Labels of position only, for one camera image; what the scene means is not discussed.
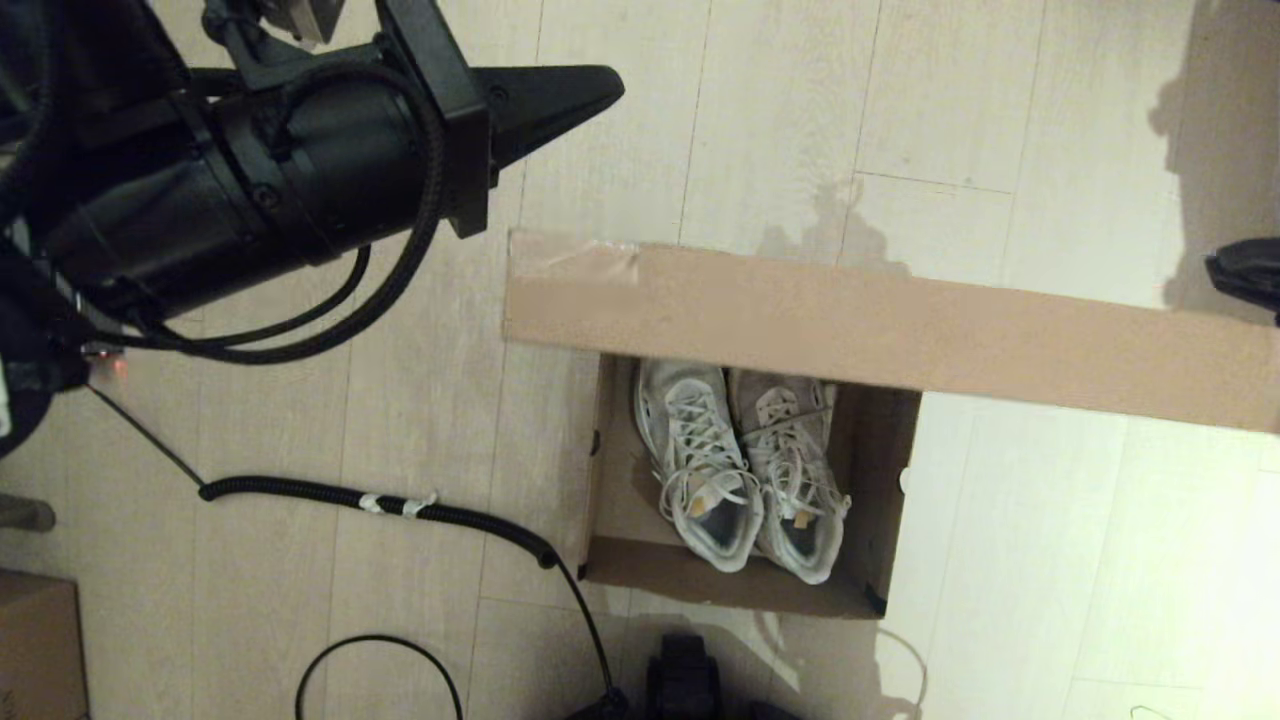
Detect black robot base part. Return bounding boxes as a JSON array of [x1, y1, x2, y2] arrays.
[[645, 633, 723, 720]]

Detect brown cardboard shoe box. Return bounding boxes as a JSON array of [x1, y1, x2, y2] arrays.
[[503, 230, 1280, 621]]

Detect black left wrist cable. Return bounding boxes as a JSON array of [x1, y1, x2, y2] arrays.
[[80, 65, 446, 366]]

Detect white lace-up sneaker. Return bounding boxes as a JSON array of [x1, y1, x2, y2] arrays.
[[633, 360, 766, 574], [728, 368, 854, 586]]

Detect grey furniture foot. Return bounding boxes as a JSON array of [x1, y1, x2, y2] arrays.
[[0, 495, 56, 533]]

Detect small brown cardboard carton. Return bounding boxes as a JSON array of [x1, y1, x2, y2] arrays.
[[0, 572, 91, 720]]

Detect black corrugated cable conduit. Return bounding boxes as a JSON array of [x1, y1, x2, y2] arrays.
[[85, 380, 629, 719]]

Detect thin black cable loop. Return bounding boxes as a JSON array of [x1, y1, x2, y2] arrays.
[[296, 635, 466, 720]]

